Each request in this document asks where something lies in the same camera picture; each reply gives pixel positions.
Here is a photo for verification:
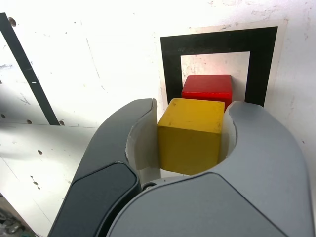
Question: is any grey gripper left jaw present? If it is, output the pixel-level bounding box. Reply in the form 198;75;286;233
48;98;163;237

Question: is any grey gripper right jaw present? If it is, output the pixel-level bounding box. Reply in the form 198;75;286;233
106;101;313;237

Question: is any yellow cube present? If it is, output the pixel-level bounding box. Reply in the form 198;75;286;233
157;97;226;176

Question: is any red cube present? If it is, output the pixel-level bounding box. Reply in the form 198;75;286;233
181;74;234;107

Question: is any black tape square outline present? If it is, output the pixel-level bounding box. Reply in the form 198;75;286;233
159;26;278;109

